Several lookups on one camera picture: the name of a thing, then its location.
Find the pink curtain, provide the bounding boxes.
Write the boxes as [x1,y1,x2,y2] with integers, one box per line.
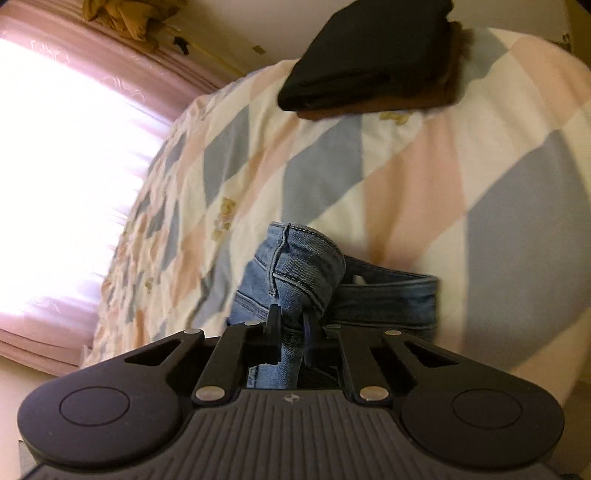
[0,0,232,377]

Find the blue denim jeans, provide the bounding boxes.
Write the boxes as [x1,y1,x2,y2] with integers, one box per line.
[228,222,439,391]

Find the tan hanging cloth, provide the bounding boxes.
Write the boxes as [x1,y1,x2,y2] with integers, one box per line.
[82,0,161,52]

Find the brown folded garment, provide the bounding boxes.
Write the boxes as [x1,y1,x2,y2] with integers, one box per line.
[297,21,477,124]

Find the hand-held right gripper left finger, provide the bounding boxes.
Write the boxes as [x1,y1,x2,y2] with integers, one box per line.
[124,305,284,407]

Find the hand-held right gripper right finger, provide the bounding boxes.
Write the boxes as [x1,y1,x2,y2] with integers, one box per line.
[302,313,463,407]

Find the pastel diamond patchwork quilt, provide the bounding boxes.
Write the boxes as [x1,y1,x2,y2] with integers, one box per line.
[82,25,591,384]

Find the black folded garment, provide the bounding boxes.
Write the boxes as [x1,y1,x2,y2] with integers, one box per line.
[277,0,456,113]

